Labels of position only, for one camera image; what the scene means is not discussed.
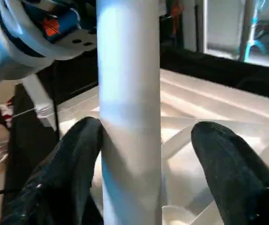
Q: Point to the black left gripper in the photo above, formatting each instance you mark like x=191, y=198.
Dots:
x=69, y=28

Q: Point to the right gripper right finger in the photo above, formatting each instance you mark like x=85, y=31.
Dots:
x=242, y=178

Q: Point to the black work surface mat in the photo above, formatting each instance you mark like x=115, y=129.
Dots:
x=200, y=61

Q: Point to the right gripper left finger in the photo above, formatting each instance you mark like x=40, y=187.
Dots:
x=59, y=183

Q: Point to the white plastic table top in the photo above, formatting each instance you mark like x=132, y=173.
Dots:
x=209, y=117

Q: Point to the white plastic table leg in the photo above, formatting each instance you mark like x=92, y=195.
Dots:
x=130, y=93

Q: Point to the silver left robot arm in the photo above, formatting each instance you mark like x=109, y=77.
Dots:
x=12, y=42

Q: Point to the red white floor object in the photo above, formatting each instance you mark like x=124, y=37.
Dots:
x=7, y=112

